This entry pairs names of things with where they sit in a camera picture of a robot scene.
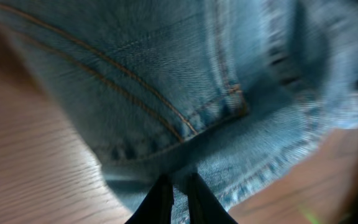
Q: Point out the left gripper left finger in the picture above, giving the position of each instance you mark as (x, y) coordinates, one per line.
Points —
(156, 207)

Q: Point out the light blue denim jeans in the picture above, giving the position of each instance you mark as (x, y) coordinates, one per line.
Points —
(234, 93)

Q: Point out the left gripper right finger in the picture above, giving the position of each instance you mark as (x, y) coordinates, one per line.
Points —
(204, 207)

